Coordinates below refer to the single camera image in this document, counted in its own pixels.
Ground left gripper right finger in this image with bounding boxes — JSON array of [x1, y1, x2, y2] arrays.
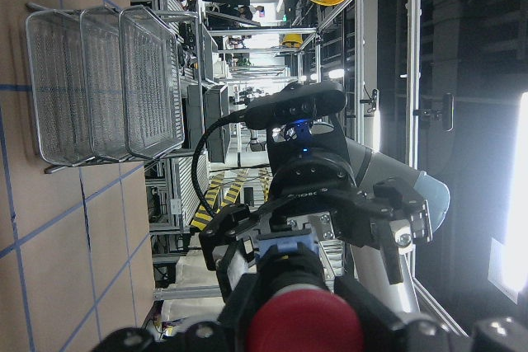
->
[[333, 276, 527, 351]]

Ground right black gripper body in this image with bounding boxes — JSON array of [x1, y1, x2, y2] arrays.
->
[[250, 115, 380, 245]]

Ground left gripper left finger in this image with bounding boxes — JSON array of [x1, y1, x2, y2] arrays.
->
[[90, 320, 232, 352]]

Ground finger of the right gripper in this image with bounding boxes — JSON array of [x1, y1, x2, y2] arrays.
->
[[365, 177, 432, 284], [199, 204, 257, 298]]

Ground red emergency stop button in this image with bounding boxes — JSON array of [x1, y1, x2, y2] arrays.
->
[[222, 232, 365, 352]]

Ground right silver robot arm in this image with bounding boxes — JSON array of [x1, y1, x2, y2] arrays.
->
[[199, 120, 450, 313]]

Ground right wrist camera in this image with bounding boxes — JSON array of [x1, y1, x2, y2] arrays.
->
[[244, 81, 347, 130]]

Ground black camera cable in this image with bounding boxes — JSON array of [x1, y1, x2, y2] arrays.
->
[[191, 110, 252, 219]]

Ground silver wire mesh shelf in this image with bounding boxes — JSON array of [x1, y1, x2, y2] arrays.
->
[[26, 5, 190, 169]]

